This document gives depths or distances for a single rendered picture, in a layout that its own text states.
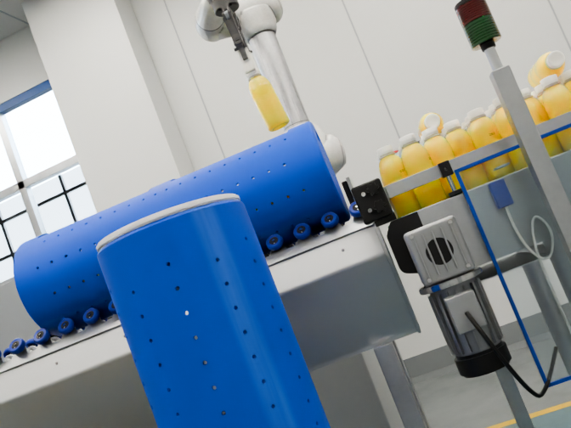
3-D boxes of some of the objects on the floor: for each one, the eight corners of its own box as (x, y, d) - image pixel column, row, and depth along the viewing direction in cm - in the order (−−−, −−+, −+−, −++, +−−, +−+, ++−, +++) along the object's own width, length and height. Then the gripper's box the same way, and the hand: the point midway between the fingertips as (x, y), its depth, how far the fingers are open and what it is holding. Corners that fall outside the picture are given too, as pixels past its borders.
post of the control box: (548, 500, 195) (415, 183, 206) (562, 496, 195) (428, 177, 206) (551, 505, 192) (416, 181, 202) (565, 501, 191) (429, 176, 202)
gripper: (218, 14, 201) (246, 86, 198) (202, -7, 184) (233, 71, 182) (241, 2, 200) (270, 76, 197) (227, -19, 183) (258, 60, 181)
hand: (248, 63), depth 190 cm, fingers closed on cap, 4 cm apart
